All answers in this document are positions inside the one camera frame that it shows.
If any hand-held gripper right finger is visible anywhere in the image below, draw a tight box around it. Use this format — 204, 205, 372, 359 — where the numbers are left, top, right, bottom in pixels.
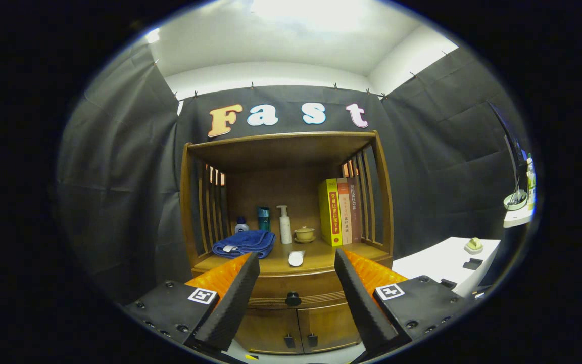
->
334, 248, 469, 357

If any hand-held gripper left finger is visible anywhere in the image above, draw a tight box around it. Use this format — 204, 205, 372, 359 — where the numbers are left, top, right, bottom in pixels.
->
122, 252, 261, 357

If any wooden drawer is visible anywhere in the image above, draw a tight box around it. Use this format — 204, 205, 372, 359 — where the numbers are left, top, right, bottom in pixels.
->
245, 269, 355, 310

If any wooden cabinet door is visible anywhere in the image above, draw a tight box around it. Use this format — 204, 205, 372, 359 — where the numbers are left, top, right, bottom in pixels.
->
297, 302, 361, 353
234, 306, 304, 354

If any wooden countertop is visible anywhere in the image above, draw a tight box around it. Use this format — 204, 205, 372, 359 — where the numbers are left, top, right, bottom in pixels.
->
191, 242, 390, 278

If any wooden cabinet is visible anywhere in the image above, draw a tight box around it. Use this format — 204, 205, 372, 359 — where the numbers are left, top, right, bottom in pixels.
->
180, 131, 395, 354

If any blue towel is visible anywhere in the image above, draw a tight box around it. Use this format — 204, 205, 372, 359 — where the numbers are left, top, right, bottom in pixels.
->
212, 229, 276, 259

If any white side table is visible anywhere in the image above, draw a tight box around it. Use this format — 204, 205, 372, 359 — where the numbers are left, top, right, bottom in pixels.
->
392, 236, 502, 299

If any white pump bottle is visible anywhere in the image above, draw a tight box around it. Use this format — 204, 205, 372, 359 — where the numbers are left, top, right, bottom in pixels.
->
276, 205, 293, 245

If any yellow book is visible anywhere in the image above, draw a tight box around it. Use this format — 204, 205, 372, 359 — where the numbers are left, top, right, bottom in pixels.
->
318, 178, 343, 247

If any orange book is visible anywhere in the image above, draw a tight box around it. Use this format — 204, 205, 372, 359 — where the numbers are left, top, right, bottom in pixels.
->
337, 178, 353, 245

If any brown book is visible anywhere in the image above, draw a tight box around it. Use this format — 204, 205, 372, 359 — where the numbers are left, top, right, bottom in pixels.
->
348, 177, 363, 243

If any white stand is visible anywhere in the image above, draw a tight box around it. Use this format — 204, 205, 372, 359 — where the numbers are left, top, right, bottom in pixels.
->
503, 205, 534, 228

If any pale green bowl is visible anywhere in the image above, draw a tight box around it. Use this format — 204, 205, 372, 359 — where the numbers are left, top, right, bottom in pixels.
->
503, 189, 529, 211

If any green drink bottle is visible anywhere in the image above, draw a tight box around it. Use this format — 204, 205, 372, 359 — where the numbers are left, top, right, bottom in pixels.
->
525, 153, 536, 210

